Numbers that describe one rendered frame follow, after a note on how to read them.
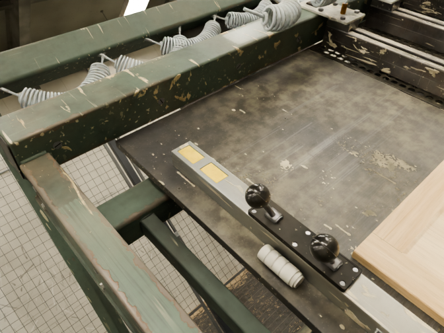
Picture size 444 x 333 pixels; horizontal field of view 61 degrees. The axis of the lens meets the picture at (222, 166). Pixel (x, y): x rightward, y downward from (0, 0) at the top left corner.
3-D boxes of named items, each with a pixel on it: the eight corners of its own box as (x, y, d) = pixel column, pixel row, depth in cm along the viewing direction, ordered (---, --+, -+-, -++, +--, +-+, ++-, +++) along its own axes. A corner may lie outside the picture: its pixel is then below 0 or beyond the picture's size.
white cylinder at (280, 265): (256, 260, 63) (292, 293, 59) (257, 250, 61) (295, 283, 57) (267, 250, 65) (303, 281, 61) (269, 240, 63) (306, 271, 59)
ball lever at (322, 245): (335, 281, 57) (325, 266, 46) (315, 265, 59) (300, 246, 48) (350, 261, 58) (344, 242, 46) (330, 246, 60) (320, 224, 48)
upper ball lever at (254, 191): (276, 233, 64) (255, 209, 52) (260, 219, 66) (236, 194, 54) (291, 216, 64) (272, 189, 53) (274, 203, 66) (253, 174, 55)
